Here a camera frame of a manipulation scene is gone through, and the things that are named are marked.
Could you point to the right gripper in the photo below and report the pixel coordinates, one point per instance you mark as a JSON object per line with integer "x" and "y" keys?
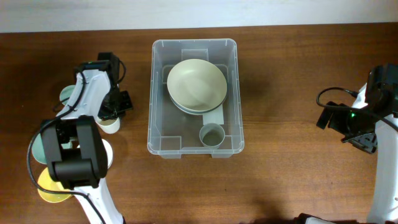
{"x": 368, "y": 142}

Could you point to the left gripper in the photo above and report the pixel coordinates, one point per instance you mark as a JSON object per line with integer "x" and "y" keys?
{"x": 107, "y": 112}

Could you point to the cream plastic cup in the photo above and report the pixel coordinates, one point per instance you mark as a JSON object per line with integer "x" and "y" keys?
{"x": 109, "y": 126}

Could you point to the green plastic cup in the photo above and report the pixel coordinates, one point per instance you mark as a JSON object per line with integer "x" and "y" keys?
{"x": 66, "y": 93}

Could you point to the grey plastic cup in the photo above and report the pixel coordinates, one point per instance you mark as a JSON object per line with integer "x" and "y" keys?
{"x": 212, "y": 135}

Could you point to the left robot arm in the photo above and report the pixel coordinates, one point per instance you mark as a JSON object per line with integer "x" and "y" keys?
{"x": 74, "y": 150}

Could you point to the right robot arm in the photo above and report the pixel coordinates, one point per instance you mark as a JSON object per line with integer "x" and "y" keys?
{"x": 378, "y": 98}

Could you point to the white small bowl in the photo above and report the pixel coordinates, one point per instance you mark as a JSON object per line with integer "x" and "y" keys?
{"x": 109, "y": 154}

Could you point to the clear plastic storage bin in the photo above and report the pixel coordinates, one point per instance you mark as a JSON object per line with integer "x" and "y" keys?
{"x": 172, "y": 132}

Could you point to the green small bowl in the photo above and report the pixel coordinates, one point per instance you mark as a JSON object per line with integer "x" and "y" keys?
{"x": 38, "y": 150}

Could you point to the white label in bin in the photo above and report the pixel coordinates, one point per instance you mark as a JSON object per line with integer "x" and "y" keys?
{"x": 215, "y": 116}

